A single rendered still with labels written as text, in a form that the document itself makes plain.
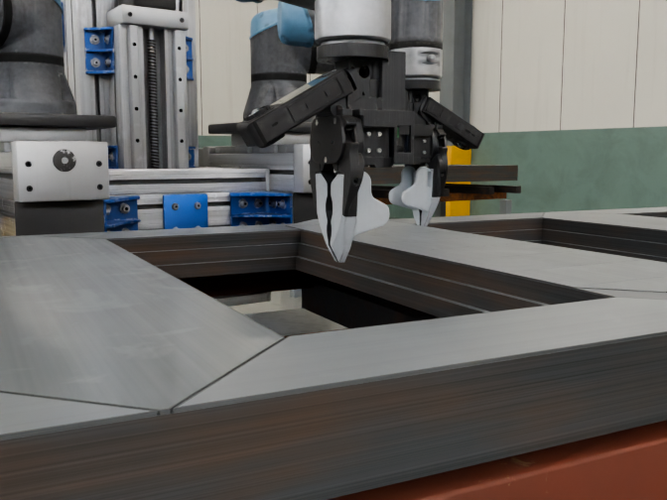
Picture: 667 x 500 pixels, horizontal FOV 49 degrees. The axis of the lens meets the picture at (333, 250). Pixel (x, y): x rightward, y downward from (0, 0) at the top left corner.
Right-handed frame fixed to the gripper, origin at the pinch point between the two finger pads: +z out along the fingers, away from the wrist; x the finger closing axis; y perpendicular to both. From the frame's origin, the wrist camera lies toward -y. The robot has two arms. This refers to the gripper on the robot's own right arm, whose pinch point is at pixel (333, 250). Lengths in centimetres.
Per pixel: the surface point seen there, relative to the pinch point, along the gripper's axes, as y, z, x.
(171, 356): -24.2, 0.8, -29.3
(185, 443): -25.6, 2.3, -37.0
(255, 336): -18.8, 0.8, -27.3
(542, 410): -6.4, 4.0, -37.0
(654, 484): 2.6, 10.1, -37.0
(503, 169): 315, -1, 351
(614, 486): -0.7, 9.5, -37.0
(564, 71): 636, -113, 627
